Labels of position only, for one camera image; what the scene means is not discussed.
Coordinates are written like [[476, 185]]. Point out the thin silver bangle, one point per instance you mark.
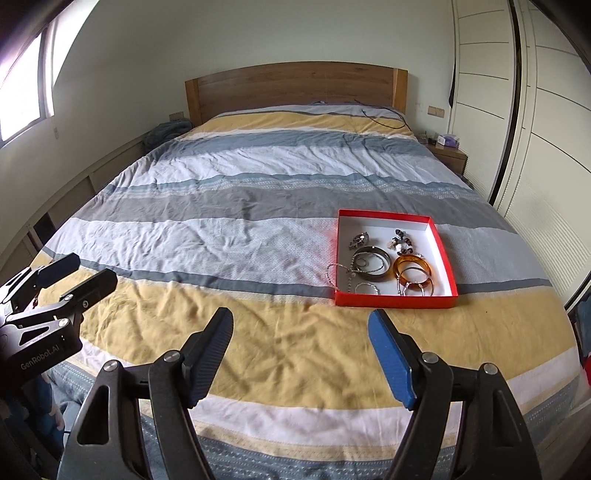
[[405, 286]]

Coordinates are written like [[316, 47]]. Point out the wall switch plate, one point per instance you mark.
[[436, 111]]

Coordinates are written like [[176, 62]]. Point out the wooden headboard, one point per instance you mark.
[[295, 83]]

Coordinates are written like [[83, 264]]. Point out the dark brown bangle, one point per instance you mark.
[[372, 263]]

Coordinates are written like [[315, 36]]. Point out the amber orange bangle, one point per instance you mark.
[[413, 267]]

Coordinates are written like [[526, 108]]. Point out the striped bed duvet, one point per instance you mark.
[[242, 213]]

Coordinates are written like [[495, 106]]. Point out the white wardrobe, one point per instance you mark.
[[521, 109]]

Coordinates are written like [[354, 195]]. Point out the window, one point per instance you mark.
[[27, 92]]

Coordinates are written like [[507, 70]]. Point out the red jewelry box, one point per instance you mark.
[[398, 234]]

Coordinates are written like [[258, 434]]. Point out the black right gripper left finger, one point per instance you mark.
[[203, 352]]

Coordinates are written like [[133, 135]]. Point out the dark green cloth pile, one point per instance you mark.
[[166, 131]]

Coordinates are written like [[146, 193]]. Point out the tissue box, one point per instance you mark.
[[448, 141]]

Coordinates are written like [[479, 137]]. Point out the wooden nightstand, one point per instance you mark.
[[454, 159]]

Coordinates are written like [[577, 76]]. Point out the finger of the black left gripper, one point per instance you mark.
[[57, 270]]

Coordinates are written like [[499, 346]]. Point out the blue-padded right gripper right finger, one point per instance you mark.
[[417, 379]]

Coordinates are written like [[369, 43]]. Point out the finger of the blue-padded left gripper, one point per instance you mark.
[[94, 289]]

